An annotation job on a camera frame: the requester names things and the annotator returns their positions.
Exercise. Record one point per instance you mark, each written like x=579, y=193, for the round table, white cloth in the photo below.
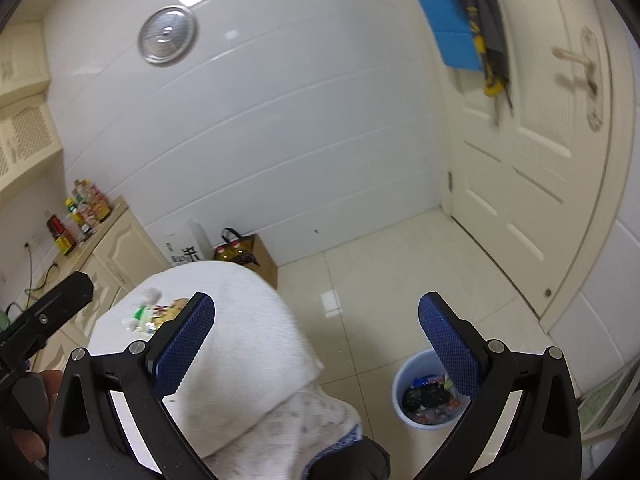
x=250, y=335

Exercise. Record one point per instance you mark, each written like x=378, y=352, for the metal door hinge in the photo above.
x=450, y=181

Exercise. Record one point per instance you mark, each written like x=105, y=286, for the person's left hand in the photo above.
x=30, y=445

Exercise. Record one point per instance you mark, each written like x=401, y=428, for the cream lattice-door cabinet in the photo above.
x=30, y=130

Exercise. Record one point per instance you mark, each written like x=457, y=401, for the white frame with green panel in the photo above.
x=605, y=395

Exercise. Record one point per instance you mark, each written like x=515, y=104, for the yellow-capped bottle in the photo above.
x=77, y=217

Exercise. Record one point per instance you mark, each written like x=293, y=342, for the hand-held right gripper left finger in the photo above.
x=185, y=345

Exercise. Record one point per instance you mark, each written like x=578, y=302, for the cream panel door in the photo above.
x=540, y=160

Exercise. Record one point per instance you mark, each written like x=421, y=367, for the light blue plastic bin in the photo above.
x=405, y=375

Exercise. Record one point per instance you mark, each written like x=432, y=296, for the round metal wall cover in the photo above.
x=167, y=35

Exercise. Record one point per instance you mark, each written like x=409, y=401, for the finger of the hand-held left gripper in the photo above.
x=65, y=300

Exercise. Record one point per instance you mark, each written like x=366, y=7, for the person's dark trouser leg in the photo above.
x=350, y=460

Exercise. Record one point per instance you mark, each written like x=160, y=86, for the blue hanging cloth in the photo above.
x=450, y=35

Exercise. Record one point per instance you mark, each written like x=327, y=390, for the cream upper cabinet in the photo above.
x=20, y=60

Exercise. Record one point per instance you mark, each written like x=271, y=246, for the yellow snack wrapper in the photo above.
x=170, y=310

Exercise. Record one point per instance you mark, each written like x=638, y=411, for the white rice bag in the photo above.
x=185, y=252

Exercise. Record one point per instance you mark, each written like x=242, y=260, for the cream lower kitchen cabinet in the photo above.
x=120, y=250

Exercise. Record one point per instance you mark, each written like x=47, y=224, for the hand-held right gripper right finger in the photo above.
x=450, y=345

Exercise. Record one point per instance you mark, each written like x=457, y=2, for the green electric cooker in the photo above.
x=4, y=321

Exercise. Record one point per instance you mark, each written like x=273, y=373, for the grey hanging cloth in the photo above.
x=480, y=0

